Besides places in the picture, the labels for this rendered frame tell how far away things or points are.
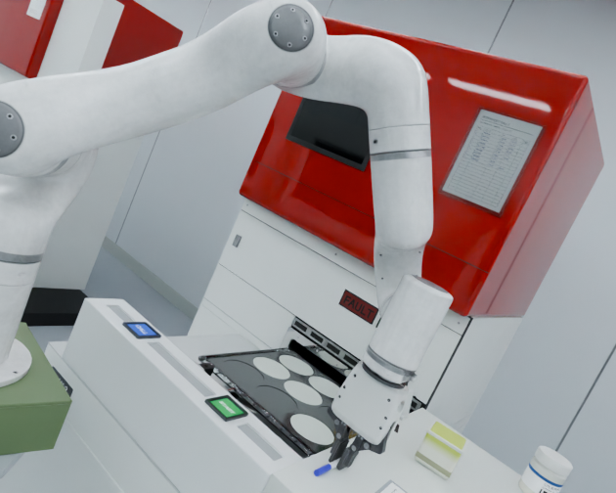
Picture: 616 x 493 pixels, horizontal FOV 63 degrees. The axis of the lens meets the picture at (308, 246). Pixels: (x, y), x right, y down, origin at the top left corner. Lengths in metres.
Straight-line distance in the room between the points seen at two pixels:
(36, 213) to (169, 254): 3.33
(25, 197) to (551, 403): 2.45
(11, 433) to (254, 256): 0.94
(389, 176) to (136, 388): 0.59
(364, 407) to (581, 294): 2.02
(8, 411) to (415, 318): 0.60
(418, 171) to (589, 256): 2.06
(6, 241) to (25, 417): 0.26
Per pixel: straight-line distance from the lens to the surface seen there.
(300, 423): 1.11
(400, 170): 0.73
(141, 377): 0.98
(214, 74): 0.72
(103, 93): 0.75
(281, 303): 1.53
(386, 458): 1.01
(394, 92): 0.73
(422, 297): 0.76
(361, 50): 0.76
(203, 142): 4.09
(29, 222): 0.82
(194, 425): 0.89
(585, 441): 2.79
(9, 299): 0.86
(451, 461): 1.05
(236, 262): 1.65
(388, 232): 0.74
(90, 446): 1.11
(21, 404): 0.86
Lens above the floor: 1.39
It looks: 8 degrees down
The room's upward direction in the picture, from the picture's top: 24 degrees clockwise
